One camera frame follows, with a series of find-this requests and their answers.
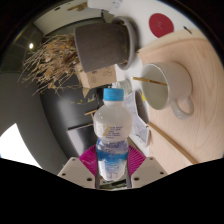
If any wooden stir stick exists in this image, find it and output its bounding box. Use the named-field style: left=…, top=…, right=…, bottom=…
left=131, top=76, right=168, bottom=87

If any white ceramic mug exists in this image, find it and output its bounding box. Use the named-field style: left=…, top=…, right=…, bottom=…
left=140, top=61, right=195, bottom=121

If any beige mat with wooden strips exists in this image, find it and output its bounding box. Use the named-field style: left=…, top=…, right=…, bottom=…
left=136, top=28, right=224, bottom=166

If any white blue-capped drink bottle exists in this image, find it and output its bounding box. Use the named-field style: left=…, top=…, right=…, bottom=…
left=92, top=87, right=134, bottom=182

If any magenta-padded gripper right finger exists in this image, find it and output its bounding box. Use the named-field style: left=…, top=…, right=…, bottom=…
left=125, top=144, right=169, bottom=190

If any grey pot with dried plant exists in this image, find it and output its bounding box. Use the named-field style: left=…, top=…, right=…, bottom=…
left=19, top=22, right=131, bottom=98

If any small round glass jar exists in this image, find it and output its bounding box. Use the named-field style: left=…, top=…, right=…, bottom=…
left=111, top=78, right=133, bottom=98

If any brown cardboard box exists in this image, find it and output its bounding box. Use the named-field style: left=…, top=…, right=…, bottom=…
left=75, top=64, right=118, bottom=90

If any flat round red coaster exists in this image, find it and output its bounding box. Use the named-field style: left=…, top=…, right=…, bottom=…
left=148, top=12, right=175, bottom=39

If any long ceiling light panel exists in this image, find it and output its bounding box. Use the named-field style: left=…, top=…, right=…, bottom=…
left=0, top=123, right=42, bottom=168

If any wooden figure sculpture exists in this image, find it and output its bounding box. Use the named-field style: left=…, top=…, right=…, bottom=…
left=68, top=2, right=88, bottom=12

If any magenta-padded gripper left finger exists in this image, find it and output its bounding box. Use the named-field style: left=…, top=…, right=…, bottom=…
left=57, top=144, right=99, bottom=190

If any printed paper sheet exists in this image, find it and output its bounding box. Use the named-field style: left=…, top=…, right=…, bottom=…
left=123, top=91, right=151, bottom=148

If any black wall screen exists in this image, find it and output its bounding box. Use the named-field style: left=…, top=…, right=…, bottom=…
left=66, top=123, right=98, bottom=158

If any wooden easel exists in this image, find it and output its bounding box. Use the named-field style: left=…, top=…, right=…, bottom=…
left=83, top=109, right=98, bottom=117

